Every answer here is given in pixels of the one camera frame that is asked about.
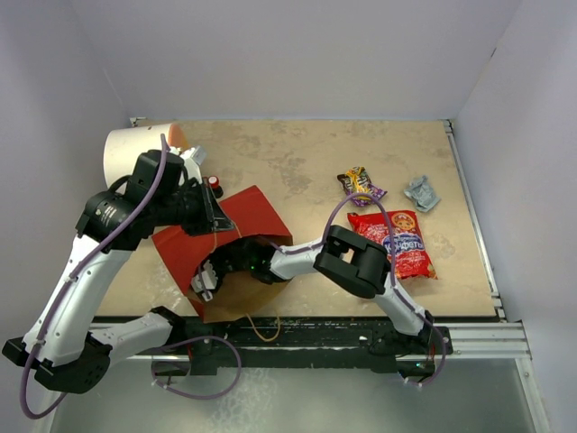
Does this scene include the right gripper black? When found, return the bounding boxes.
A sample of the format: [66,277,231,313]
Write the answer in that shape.
[191,234,254,292]

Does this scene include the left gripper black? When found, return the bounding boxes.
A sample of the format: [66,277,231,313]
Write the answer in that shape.
[153,177,234,237]

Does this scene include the red brown paper bag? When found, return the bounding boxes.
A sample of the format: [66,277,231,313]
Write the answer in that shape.
[152,185,293,324]

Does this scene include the purple brown M&M's packet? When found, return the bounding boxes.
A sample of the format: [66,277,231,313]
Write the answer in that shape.
[336,174,387,207]

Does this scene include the red candy snack bag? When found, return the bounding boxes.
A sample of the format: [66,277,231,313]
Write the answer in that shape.
[347,210,437,280]

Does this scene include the white silver snack packet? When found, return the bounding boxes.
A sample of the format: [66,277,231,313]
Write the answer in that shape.
[404,175,441,213]

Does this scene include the yellow M&M's packet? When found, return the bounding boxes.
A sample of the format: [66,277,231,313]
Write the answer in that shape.
[344,166,371,194]

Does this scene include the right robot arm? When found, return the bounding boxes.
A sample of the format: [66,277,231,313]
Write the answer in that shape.
[191,226,433,353]

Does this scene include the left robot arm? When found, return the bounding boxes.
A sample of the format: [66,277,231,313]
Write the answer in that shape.
[2,150,234,394]

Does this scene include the small red black bottle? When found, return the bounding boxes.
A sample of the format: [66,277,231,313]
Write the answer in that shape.
[207,176,224,198]

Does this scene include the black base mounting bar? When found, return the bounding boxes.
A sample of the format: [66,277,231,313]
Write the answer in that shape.
[144,317,453,378]

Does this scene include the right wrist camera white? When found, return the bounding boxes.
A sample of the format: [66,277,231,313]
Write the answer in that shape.
[191,260,223,302]

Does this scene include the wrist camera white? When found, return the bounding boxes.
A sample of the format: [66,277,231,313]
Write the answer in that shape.
[191,260,223,302]
[179,145,207,182]

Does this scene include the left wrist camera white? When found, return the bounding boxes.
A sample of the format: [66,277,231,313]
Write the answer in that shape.
[179,145,207,182]

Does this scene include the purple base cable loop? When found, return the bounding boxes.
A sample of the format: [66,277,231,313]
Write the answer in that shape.
[151,334,243,401]

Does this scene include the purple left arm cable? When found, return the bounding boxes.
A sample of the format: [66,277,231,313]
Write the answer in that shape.
[18,134,170,419]

